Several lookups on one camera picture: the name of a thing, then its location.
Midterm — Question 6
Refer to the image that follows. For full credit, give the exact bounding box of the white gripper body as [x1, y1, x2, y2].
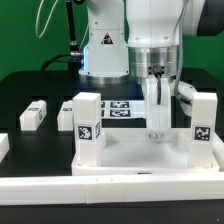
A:
[143, 76, 171, 134]

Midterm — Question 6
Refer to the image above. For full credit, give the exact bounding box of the white desk tabletop tray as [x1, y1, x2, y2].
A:
[71, 128, 224, 176]

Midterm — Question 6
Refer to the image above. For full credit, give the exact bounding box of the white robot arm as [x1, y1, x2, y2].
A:
[79, 0, 224, 139]

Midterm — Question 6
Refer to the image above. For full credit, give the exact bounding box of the fiducial marker sheet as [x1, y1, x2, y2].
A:
[101, 100, 145, 119]

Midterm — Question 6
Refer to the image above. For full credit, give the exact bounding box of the white left fence piece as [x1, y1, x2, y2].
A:
[0, 133, 10, 163]

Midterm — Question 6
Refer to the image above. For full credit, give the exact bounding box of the black cable post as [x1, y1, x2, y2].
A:
[65, 0, 81, 71]

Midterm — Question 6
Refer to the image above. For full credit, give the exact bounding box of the black cable at base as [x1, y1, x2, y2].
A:
[40, 54, 83, 72]

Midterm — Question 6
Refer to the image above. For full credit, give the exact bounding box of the white cable loop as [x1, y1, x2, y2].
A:
[35, 0, 61, 39]

